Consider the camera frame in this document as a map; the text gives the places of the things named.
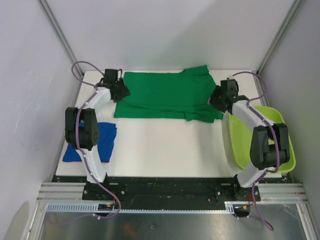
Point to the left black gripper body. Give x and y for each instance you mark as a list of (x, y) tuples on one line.
[(123, 91)]

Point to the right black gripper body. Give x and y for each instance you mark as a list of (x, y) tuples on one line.
[(217, 98)]

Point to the green t shirt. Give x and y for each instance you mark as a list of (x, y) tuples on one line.
[(182, 95)]

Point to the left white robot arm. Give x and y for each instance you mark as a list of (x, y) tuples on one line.
[(81, 124)]

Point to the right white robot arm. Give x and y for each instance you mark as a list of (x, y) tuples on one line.
[(270, 145)]

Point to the folded blue t shirt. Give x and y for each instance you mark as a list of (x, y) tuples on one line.
[(105, 145)]

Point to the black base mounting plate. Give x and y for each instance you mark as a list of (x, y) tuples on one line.
[(126, 188)]

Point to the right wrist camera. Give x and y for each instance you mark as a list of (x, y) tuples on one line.
[(231, 77)]

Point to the left corner aluminium post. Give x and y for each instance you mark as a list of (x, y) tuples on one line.
[(53, 22)]

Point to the corner aluminium post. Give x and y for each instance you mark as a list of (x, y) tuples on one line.
[(53, 22), (284, 27)]

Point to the right corner aluminium post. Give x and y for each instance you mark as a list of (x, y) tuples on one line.
[(284, 27)]

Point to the aluminium frame rail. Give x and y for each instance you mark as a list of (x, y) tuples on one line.
[(270, 193)]

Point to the grey slotted cable duct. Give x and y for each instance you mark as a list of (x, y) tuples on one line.
[(227, 207)]

